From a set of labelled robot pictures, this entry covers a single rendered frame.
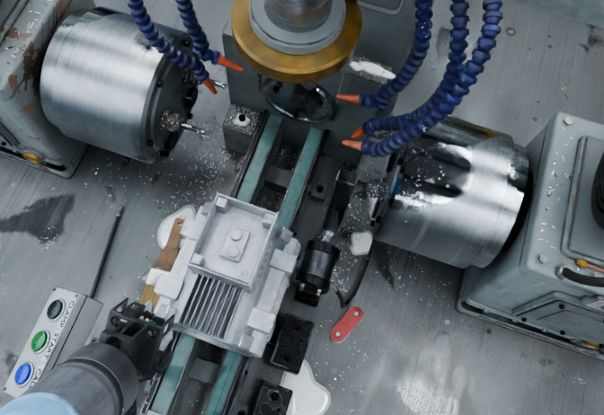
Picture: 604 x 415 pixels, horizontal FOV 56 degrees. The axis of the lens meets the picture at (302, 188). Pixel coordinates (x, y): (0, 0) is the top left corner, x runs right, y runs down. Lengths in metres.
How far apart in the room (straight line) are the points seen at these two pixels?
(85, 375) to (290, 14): 0.47
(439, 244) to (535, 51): 0.75
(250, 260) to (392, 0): 0.50
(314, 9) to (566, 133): 0.50
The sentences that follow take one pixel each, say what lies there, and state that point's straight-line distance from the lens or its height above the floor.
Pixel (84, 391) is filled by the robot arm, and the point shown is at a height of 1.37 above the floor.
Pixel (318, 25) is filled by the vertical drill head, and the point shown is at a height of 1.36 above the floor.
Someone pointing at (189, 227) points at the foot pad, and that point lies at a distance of 0.95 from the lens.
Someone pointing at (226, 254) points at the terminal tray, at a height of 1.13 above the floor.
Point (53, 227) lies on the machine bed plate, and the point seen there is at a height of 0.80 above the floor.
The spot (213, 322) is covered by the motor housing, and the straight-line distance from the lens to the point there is 0.90.
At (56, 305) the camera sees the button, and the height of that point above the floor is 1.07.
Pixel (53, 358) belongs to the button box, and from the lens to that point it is 0.96.
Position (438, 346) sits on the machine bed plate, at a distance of 1.23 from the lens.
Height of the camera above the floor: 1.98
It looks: 69 degrees down
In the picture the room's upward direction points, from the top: 8 degrees clockwise
